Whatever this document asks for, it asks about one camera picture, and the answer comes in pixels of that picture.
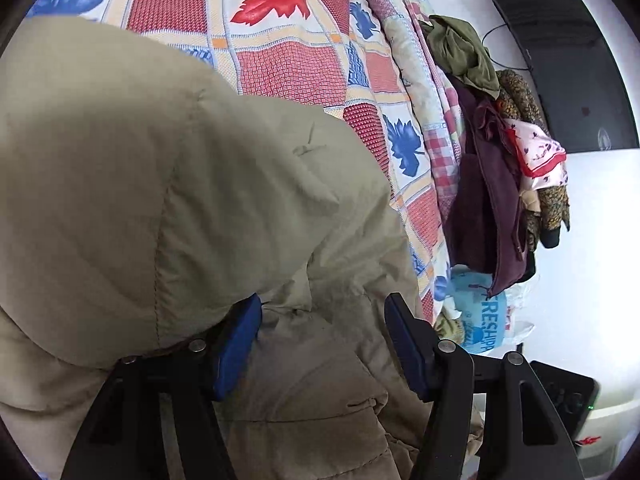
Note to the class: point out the blue printed plastic bag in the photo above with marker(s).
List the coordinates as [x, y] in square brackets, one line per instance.
[488, 322]

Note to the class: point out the black flat monitor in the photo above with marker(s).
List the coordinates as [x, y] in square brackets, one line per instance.
[578, 82]

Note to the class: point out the pink checked blanket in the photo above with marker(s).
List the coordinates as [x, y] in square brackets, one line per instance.
[433, 98]

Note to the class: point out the black device with light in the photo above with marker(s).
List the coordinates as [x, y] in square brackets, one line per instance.
[573, 395]

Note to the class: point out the dark maroon garment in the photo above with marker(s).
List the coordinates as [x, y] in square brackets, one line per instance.
[485, 229]

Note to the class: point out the leaf patterned plaid quilt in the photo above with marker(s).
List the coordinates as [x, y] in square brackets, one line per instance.
[331, 53]

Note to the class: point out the brown leopard print garment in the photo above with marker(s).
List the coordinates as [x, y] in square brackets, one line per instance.
[547, 211]

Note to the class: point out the olive green puffer jacket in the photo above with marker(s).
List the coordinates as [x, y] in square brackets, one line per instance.
[141, 198]

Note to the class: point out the pink floral scarf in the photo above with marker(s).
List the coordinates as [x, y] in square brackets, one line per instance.
[536, 160]

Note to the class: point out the olive green hanging garment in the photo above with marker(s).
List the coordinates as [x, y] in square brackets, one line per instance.
[458, 51]

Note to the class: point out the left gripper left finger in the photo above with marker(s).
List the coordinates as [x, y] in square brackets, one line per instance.
[156, 414]

